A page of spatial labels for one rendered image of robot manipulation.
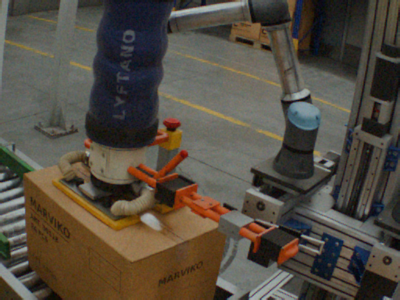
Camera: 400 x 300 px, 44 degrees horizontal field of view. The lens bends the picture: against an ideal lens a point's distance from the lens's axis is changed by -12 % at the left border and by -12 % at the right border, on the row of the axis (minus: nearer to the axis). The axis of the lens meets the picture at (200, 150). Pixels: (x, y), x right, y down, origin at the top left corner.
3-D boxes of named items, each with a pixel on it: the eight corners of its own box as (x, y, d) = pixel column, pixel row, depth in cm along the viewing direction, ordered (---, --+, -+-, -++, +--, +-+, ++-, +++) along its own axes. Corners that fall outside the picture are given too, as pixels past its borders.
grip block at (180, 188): (151, 198, 153) (154, 180, 151) (176, 190, 160) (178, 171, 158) (173, 211, 148) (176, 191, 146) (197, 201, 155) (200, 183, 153)
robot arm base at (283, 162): (285, 157, 199) (290, 132, 195) (319, 171, 191) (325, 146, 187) (264, 167, 187) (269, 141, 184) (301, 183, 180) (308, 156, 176)
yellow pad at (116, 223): (51, 183, 172) (51, 170, 170) (73, 177, 179) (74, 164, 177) (116, 231, 152) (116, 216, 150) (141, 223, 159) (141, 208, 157)
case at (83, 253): (27, 265, 190) (23, 173, 175) (103, 240, 219) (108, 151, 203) (126, 355, 155) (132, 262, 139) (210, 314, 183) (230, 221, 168)
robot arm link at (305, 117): (283, 147, 180) (290, 108, 175) (281, 133, 193) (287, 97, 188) (316, 153, 180) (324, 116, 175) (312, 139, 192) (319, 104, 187)
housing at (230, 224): (216, 230, 141) (218, 216, 140) (232, 223, 146) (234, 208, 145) (236, 242, 137) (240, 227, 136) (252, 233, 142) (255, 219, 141)
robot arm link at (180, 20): (294, 24, 166) (144, 46, 173) (291, 19, 176) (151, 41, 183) (287, -9, 162) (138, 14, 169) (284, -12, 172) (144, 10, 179)
